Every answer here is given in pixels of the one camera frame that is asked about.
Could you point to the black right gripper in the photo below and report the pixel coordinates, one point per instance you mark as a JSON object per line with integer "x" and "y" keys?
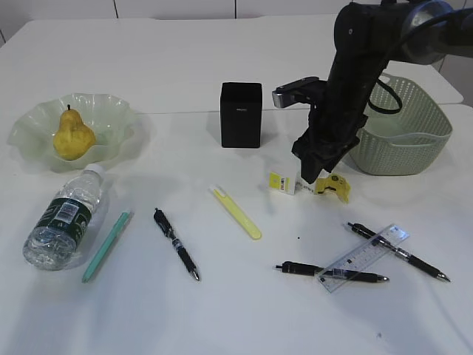
{"x": 328, "y": 138}

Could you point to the yellow white waste paper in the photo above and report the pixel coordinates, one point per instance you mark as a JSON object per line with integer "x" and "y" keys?
{"x": 291, "y": 184}

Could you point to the yellow pear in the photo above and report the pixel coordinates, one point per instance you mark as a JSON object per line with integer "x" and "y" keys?
{"x": 73, "y": 138}

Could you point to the clear water bottle green label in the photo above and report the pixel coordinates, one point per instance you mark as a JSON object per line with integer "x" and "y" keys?
{"x": 57, "y": 235}

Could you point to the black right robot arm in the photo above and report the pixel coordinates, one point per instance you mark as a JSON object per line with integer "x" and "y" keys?
{"x": 367, "y": 38}

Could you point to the green woven plastic basket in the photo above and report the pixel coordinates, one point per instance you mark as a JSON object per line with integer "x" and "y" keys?
{"x": 405, "y": 143}

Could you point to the black square pen holder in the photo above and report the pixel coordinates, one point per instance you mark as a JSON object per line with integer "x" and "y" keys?
{"x": 241, "y": 115}

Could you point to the yellow pen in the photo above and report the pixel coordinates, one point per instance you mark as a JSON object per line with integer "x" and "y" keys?
{"x": 237, "y": 213}

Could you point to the transparent plastic ruler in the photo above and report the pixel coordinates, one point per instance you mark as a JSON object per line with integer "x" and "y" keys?
{"x": 363, "y": 256}

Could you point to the black pen under ruler bottom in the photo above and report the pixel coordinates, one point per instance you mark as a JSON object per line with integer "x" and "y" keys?
{"x": 290, "y": 267}

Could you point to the black pen under ruler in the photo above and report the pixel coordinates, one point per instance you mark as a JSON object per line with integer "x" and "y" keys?
{"x": 290, "y": 267}
{"x": 399, "y": 252}

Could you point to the black pen under ruler top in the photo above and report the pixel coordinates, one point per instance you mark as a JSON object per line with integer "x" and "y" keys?
{"x": 399, "y": 252}

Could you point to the black pen centre left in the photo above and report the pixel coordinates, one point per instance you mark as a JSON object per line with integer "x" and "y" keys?
{"x": 168, "y": 230}

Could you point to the mint green pen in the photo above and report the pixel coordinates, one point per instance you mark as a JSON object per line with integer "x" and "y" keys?
{"x": 101, "y": 253}

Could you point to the green wavy glass plate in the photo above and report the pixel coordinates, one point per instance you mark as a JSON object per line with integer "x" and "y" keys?
{"x": 111, "y": 118}

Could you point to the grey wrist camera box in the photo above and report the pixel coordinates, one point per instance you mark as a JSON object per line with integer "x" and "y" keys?
{"x": 309, "y": 90}

